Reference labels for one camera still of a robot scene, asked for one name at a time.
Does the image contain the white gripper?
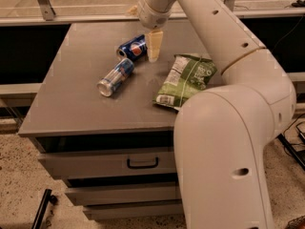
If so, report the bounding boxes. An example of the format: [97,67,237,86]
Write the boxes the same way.
[126,0,172,63]

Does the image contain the blue pepsi can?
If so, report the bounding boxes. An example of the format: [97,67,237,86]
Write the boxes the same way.
[116,34,147,61]

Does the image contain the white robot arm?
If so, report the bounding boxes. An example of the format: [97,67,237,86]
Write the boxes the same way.
[137,0,296,229]

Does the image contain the silver blue energy drink can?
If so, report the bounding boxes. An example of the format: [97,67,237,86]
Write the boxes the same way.
[97,58,134,97]

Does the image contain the green chip bag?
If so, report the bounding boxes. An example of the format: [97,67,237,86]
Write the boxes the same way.
[153,54,217,111]

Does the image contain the grey drawer cabinet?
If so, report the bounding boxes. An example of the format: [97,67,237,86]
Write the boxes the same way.
[17,19,223,221]

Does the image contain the grey top drawer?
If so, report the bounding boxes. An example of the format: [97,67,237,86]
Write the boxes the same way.
[38,148,176,179]

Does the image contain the grey drawer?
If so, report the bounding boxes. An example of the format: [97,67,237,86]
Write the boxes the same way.
[83,200,183,220]
[38,148,176,179]
[65,182,181,206]

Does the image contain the grey middle drawer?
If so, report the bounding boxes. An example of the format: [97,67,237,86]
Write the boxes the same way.
[65,182,181,206]

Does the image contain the black bar on right floor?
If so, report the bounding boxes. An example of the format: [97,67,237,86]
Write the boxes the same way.
[277,135,305,171]

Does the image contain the grey bottom drawer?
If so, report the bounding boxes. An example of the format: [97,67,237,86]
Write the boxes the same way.
[83,200,183,220]

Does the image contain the black bar lower left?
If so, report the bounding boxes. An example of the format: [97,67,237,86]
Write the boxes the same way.
[31,189,58,229]

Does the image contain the left metal window post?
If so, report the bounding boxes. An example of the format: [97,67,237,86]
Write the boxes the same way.
[37,0,56,21]

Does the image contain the black cable on wall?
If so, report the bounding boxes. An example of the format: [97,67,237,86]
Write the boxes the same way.
[272,14,305,53]

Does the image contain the black drawer handle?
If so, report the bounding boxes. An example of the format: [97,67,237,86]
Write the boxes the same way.
[126,157,159,170]

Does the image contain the black cables on right floor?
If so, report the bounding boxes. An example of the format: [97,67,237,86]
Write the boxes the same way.
[281,113,305,159]

